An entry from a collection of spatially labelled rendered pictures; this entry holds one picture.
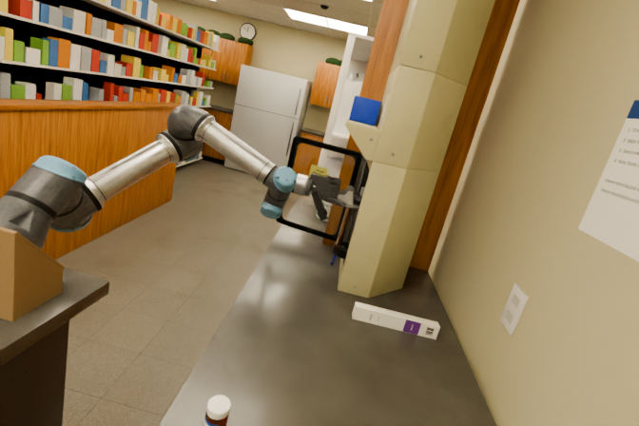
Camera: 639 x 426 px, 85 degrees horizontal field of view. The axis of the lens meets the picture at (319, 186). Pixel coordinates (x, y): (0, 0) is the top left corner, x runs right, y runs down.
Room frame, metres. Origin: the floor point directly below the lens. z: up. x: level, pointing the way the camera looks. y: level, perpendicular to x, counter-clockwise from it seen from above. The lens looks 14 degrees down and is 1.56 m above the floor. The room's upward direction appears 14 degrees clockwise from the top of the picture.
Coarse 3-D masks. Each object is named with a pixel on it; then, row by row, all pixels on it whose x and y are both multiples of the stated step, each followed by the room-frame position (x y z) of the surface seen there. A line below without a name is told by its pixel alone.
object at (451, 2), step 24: (432, 0) 1.11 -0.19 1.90; (456, 0) 1.11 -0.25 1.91; (480, 0) 1.19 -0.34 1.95; (408, 24) 1.18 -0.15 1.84; (432, 24) 1.11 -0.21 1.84; (456, 24) 1.13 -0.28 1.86; (480, 24) 1.22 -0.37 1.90; (408, 48) 1.11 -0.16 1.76; (432, 48) 1.11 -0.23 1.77; (456, 48) 1.16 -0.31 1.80; (456, 72) 1.18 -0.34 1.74
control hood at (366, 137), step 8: (352, 128) 1.12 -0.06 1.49; (360, 128) 1.12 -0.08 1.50; (368, 128) 1.12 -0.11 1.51; (376, 128) 1.13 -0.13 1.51; (352, 136) 1.12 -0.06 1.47; (360, 136) 1.12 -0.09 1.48; (368, 136) 1.12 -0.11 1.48; (376, 136) 1.12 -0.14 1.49; (360, 144) 1.12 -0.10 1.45; (368, 144) 1.12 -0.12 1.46; (376, 144) 1.11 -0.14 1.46; (368, 152) 1.12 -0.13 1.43
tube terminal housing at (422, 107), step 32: (384, 96) 1.36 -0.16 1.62; (416, 96) 1.11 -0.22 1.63; (448, 96) 1.18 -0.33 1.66; (384, 128) 1.11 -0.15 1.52; (416, 128) 1.11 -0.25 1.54; (448, 128) 1.22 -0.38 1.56; (384, 160) 1.11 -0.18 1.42; (416, 160) 1.14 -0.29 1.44; (384, 192) 1.11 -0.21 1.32; (416, 192) 1.18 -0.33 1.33; (384, 224) 1.11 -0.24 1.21; (416, 224) 1.22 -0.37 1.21; (352, 256) 1.11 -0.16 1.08; (384, 256) 1.13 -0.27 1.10; (352, 288) 1.11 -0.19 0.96; (384, 288) 1.17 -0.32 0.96
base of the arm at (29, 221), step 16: (16, 192) 0.76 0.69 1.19; (0, 208) 0.71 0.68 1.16; (16, 208) 0.73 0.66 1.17; (32, 208) 0.75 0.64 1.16; (48, 208) 0.78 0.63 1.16; (0, 224) 0.69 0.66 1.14; (16, 224) 0.71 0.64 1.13; (32, 224) 0.73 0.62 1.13; (48, 224) 0.78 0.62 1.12; (32, 240) 0.72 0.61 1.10
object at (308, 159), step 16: (304, 144) 1.47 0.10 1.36; (304, 160) 1.47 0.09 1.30; (320, 160) 1.46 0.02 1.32; (336, 160) 1.44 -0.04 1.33; (352, 160) 1.43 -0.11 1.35; (336, 176) 1.44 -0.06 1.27; (288, 208) 1.48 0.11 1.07; (304, 208) 1.46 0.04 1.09; (336, 208) 1.43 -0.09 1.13; (304, 224) 1.46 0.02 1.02; (320, 224) 1.44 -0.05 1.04; (336, 224) 1.43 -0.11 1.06
